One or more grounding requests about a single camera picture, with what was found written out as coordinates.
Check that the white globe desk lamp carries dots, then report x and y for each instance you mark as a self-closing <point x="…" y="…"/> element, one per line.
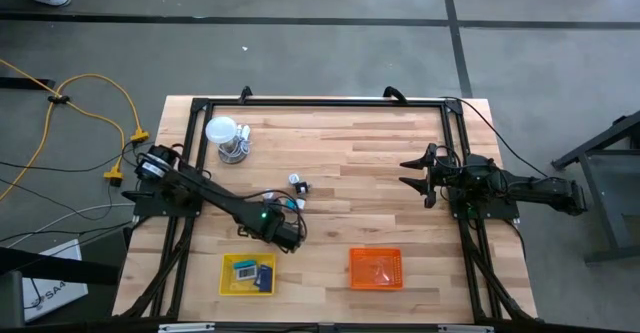
<point x="221" y="129"/>

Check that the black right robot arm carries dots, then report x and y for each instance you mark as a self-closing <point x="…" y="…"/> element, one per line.
<point x="540" y="190"/>

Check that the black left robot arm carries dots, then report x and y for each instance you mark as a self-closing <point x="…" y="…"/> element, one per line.
<point x="210" y="195"/>

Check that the orange plastic basket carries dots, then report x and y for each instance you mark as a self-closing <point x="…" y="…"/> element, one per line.
<point x="376" y="269"/>

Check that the silver metal bracket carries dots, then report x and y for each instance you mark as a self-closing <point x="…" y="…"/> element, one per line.
<point x="186" y="328"/>
<point x="466" y="328"/>

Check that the pink white cube charger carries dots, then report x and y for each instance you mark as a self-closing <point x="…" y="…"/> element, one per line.
<point x="268" y="195"/>

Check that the black cube charger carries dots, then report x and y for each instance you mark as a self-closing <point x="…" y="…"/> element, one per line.
<point x="301" y="188"/>

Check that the dark blue purple block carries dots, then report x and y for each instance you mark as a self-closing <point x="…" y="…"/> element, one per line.
<point x="265" y="276"/>

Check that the black beam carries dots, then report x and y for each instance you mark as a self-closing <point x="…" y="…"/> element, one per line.
<point x="60" y="268"/>

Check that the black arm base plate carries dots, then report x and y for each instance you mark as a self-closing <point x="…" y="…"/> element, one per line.
<point x="150" y="209"/>
<point x="492" y="212"/>

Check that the yellow plastic basket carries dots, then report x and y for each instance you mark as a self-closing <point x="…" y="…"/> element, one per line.
<point x="227" y="285"/>

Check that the black frame clamp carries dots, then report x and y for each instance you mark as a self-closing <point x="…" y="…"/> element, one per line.
<point x="395" y="93"/>
<point x="245" y="93"/>

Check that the black aluminium frame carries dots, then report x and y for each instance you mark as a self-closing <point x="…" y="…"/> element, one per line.
<point x="325" y="103"/>

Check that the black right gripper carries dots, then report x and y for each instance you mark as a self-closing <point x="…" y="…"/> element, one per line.
<point x="447" y="180"/>

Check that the black side table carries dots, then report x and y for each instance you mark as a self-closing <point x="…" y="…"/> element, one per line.
<point x="600" y="188"/>

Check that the teal charger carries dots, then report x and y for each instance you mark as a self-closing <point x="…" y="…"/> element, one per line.
<point x="290" y="204"/>

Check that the black floor bar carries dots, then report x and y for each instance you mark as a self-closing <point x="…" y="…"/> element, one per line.
<point x="25" y="83"/>

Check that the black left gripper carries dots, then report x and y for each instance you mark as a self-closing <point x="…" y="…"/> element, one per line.
<point x="287" y="230"/>

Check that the white printed box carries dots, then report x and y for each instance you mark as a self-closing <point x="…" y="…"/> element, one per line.
<point x="50" y="288"/>

